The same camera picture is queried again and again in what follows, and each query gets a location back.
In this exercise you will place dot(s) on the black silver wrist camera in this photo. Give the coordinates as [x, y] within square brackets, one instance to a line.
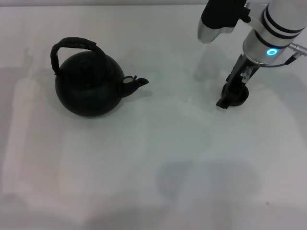
[217, 16]

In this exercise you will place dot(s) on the black round teapot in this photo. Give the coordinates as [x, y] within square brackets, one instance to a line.
[86, 93]

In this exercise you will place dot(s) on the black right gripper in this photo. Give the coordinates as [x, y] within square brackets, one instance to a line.
[237, 76]

